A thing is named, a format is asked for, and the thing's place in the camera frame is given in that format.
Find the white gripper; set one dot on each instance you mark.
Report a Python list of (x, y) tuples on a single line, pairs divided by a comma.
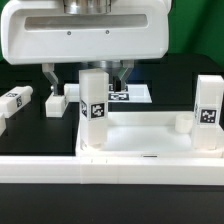
[(62, 31)]

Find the white desk top tray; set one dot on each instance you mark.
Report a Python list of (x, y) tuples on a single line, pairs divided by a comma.
[(151, 135)]

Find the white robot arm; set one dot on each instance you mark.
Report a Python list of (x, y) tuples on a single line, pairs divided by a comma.
[(103, 33)]

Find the white marker base plate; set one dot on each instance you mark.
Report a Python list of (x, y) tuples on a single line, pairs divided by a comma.
[(134, 93)]

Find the white front obstacle rail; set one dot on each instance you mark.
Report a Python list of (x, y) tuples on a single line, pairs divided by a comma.
[(146, 170)]

